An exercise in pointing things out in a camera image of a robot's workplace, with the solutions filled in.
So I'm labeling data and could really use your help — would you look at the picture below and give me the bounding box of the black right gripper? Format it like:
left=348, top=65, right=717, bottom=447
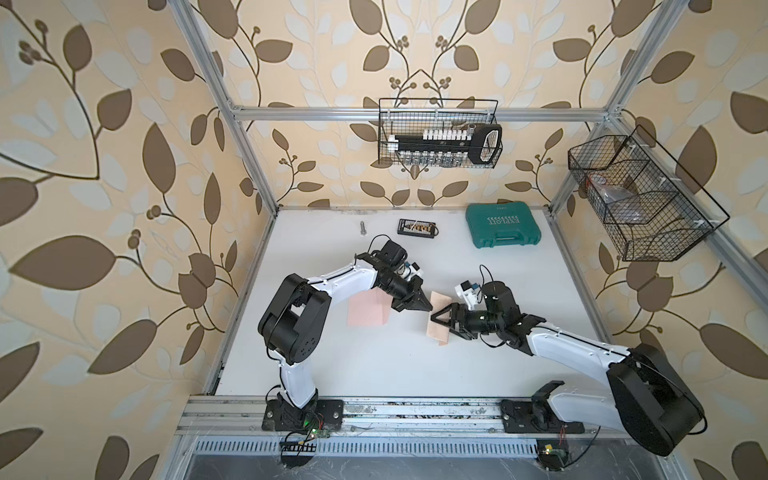
left=431, top=302, right=502, bottom=339

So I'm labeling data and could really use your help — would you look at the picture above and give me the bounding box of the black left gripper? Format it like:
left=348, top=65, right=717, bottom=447
left=379, top=271, right=435, bottom=311

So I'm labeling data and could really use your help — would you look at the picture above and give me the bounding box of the pink envelope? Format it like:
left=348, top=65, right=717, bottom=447
left=347, top=288, right=391, bottom=327

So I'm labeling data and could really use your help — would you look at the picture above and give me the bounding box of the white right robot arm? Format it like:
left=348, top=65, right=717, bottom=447
left=430, top=281, right=708, bottom=456

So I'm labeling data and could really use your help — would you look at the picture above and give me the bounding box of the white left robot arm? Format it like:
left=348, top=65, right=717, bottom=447
left=258, top=239, right=432, bottom=414

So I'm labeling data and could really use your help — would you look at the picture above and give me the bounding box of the black tray with gold connectors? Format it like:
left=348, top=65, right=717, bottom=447
left=397, top=219, right=439, bottom=239

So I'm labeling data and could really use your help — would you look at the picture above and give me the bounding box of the green plastic tool case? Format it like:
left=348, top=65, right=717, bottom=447
left=465, top=201, right=542, bottom=249

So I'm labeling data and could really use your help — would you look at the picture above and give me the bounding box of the small circuit board right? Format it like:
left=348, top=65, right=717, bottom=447
left=536, top=439, right=570, bottom=472

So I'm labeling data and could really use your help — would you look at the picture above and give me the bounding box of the small circuit board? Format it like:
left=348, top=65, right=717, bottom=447
left=536, top=439, right=570, bottom=472
left=279, top=428, right=330, bottom=469

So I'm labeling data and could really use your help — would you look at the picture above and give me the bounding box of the socket set in basket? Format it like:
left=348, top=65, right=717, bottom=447
left=383, top=124, right=503, bottom=168

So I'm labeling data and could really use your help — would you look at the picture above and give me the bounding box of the small circuit board left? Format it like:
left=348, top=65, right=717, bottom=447
left=279, top=428, right=330, bottom=469

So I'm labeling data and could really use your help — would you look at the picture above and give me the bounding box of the plastic bag in basket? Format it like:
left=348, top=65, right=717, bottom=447
left=588, top=177, right=646, bottom=224

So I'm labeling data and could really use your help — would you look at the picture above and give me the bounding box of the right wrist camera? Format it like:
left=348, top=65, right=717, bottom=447
left=455, top=280, right=483, bottom=310

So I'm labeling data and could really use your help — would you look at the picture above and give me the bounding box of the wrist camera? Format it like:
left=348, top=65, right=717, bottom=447
left=399, top=261, right=422, bottom=281
left=455, top=280, right=483, bottom=310

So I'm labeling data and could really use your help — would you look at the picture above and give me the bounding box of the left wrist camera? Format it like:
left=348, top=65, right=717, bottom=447
left=399, top=261, right=422, bottom=281

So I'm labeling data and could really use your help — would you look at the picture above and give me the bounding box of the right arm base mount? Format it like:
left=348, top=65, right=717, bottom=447
left=500, top=380, right=585, bottom=434

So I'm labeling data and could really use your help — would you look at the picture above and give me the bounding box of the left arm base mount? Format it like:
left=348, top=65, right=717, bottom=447
left=262, top=392, right=344, bottom=433

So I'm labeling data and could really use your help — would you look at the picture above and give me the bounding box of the black wire basket back wall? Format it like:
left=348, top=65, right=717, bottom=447
left=377, top=97, right=503, bottom=169

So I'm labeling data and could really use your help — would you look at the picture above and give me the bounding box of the black wire basket wall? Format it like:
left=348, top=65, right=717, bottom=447
left=568, top=124, right=730, bottom=262
left=377, top=97, right=503, bottom=169

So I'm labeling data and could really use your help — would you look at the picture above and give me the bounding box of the black wire basket right wall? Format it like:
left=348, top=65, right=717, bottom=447
left=568, top=124, right=730, bottom=262

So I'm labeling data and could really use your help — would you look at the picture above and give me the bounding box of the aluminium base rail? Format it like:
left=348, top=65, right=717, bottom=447
left=176, top=396, right=629, bottom=439

